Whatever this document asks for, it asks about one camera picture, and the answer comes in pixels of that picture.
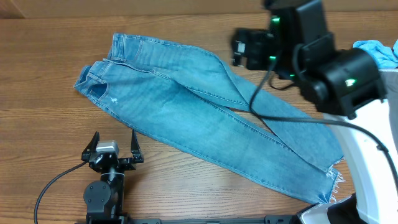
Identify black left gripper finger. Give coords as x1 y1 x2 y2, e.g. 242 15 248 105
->
130 129 144 163
81 131 100 161

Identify light blue denim jeans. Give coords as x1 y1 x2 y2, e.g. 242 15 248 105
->
75 33 343 203

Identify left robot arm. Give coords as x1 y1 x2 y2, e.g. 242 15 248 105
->
81 131 144 224

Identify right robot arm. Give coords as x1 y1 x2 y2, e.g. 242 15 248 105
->
231 1 397 223

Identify light blue cloth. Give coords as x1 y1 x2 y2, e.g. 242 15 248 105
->
353 40 397 69

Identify grey trousers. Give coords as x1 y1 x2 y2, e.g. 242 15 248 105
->
379 68 398 149

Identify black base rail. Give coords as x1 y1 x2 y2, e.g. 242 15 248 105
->
76 215 302 224

